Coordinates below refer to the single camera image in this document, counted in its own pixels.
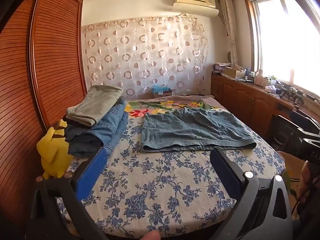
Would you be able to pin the wooden louvered wardrobe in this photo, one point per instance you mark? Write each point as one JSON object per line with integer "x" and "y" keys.
{"x": 50, "y": 55}

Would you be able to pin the black tools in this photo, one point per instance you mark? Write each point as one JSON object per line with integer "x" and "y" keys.
{"x": 287, "y": 90}

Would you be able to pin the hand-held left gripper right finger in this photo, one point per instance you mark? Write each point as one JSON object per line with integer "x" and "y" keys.
{"x": 225, "y": 170}

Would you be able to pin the folded blue jeans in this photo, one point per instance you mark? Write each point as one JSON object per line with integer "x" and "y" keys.
{"x": 112, "y": 125}

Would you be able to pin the bed with blue floral sheet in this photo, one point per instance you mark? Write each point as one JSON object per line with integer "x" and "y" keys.
{"x": 155, "y": 185}

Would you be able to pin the beige window curtain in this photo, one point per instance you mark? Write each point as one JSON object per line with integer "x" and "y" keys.
{"x": 231, "y": 30}

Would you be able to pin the wooden cabinet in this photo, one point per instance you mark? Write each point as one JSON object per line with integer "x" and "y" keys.
{"x": 240, "y": 97}

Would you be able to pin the stack of papers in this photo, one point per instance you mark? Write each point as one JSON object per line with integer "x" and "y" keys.
{"x": 218, "y": 68}

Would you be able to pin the colourful flower blanket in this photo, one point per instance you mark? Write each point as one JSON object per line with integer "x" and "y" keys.
{"x": 140, "y": 110}

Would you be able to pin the circle patterned sheer curtain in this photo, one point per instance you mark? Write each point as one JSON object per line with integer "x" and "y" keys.
{"x": 145, "y": 55}

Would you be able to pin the floral floor mat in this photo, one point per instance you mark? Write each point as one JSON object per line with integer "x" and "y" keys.
{"x": 291, "y": 182}

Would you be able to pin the folded grey-green pants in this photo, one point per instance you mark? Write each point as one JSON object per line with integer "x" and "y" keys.
{"x": 97, "y": 102}

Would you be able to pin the small round fan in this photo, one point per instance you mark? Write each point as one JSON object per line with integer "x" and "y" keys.
{"x": 229, "y": 57}

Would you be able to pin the white tissue pack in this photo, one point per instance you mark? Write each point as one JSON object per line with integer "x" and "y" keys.
{"x": 269, "y": 89}

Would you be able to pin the person's right hand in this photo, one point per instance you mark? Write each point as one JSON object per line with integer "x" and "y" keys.
{"x": 308, "y": 177}

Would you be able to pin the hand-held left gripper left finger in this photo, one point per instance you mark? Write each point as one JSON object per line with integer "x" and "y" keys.
{"x": 90, "y": 175}

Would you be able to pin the cardboard box with blue bags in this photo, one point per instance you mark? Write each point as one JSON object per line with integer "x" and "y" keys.
{"x": 161, "y": 91}

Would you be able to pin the folded dark blue pants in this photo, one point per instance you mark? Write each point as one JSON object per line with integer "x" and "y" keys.
{"x": 82, "y": 140}

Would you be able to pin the person's left hand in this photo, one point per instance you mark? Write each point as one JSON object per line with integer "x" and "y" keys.
{"x": 152, "y": 235}

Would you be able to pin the dark blue bottle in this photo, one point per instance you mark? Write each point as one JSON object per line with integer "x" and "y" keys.
{"x": 248, "y": 73}

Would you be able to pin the open cardboard box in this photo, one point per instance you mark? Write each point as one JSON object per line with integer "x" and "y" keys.
{"x": 232, "y": 72}

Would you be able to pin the grey-blue denim shorts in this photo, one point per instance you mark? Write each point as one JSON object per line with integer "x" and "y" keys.
{"x": 197, "y": 130}

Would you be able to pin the yellow plush toy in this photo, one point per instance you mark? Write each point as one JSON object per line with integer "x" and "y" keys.
{"x": 53, "y": 152}

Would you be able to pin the window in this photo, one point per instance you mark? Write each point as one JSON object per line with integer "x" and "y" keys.
{"x": 287, "y": 35}

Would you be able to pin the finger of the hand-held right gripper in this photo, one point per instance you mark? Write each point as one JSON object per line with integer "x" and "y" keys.
{"x": 291, "y": 123}

